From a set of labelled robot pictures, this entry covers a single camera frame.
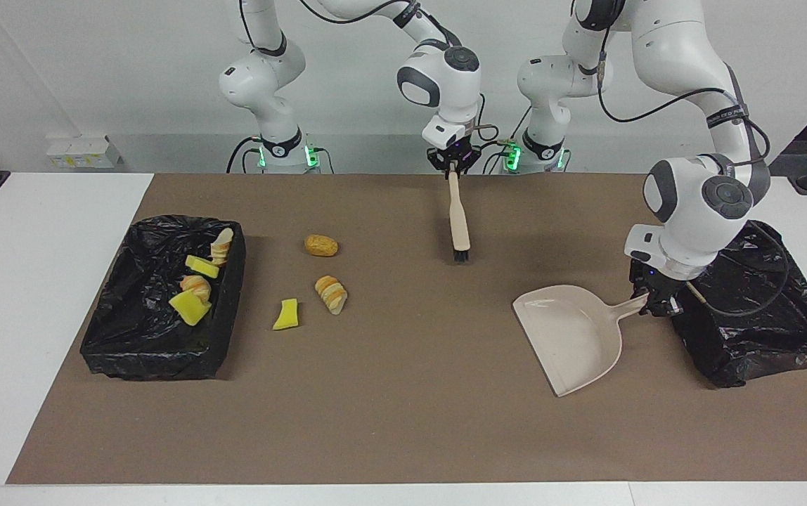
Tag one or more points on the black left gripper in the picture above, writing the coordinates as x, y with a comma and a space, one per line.
656, 284

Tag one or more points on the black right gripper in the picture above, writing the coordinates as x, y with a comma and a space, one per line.
454, 154

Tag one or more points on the beige hand brush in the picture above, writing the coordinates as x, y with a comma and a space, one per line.
458, 218

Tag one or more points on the beige plastic dustpan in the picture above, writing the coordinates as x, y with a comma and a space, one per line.
572, 330

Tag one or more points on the brown toy bread roll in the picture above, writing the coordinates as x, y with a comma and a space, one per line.
321, 245

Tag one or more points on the striped toy croissant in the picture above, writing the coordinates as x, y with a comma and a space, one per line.
221, 246
331, 294
195, 284

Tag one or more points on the yellow sponge with green side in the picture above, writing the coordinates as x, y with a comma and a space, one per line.
201, 266

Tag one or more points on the notched yellow sponge piece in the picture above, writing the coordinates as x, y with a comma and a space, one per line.
189, 308

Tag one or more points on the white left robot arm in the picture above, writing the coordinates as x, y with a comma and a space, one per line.
692, 211

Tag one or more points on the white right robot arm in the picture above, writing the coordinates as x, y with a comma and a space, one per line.
446, 84

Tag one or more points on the black bag-lined bin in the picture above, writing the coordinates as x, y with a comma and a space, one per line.
136, 337
762, 337

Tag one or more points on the small yellow sponge piece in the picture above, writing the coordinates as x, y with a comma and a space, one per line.
287, 316

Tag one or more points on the brown table mat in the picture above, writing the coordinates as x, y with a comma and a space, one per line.
347, 422

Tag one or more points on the white power strip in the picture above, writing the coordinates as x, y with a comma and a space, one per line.
84, 151

